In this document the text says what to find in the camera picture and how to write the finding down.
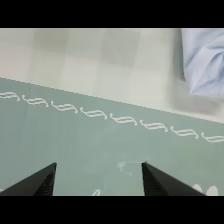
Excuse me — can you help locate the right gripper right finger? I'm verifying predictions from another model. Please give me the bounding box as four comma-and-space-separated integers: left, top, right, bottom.
141, 161, 206, 197

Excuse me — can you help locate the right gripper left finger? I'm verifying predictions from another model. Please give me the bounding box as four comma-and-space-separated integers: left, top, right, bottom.
0, 162, 58, 197

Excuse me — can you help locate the light blue shirt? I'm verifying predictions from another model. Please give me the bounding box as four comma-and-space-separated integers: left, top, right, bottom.
180, 28, 224, 100

